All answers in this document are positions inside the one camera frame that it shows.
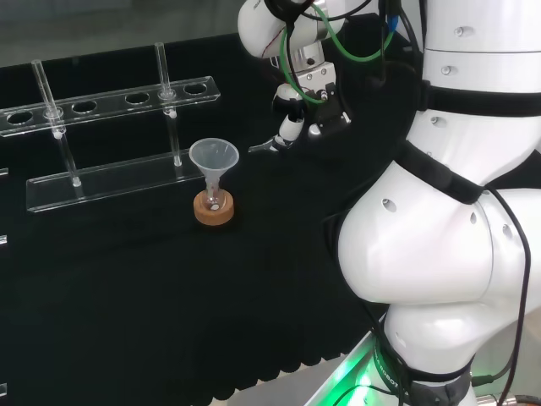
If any pale base board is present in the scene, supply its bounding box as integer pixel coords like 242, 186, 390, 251
304, 333, 381, 406

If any green cable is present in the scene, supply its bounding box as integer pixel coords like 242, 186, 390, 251
278, 0, 389, 105

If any cork ring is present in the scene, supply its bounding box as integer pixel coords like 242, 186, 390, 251
193, 189, 235, 227

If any black bench cloth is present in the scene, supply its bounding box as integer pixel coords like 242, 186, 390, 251
0, 12, 428, 403

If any translucent plastic funnel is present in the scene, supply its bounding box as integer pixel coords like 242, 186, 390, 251
188, 137, 241, 196

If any clear acrylic funnel stand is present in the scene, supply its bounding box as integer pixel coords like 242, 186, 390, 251
0, 41, 222, 214

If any small round-bottom glass flask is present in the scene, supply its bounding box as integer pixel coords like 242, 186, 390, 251
201, 177, 223, 212

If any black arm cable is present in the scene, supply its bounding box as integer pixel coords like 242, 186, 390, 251
471, 185, 533, 406

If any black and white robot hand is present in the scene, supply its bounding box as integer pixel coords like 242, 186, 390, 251
270, 61, 352, 156

